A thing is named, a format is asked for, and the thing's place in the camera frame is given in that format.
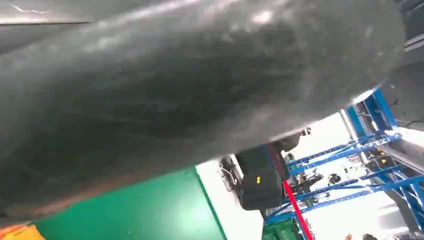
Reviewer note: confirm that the red pole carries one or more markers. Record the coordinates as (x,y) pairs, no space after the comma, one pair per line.
(294,205)

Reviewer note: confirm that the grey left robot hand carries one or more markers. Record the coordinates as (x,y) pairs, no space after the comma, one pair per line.
(172,92)

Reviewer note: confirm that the green plastic crate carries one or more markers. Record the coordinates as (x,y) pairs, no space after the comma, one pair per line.
(281,231)

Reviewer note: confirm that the blue metal truss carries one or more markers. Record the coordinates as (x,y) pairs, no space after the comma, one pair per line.
(334,200)

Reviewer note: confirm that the black case with yellow label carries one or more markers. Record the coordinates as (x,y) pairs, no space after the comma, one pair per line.
(261,188)

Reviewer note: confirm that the blue framed rack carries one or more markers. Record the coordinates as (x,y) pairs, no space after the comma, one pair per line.
(381,109)

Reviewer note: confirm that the green table mat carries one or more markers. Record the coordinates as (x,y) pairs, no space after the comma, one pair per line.
(139,212)

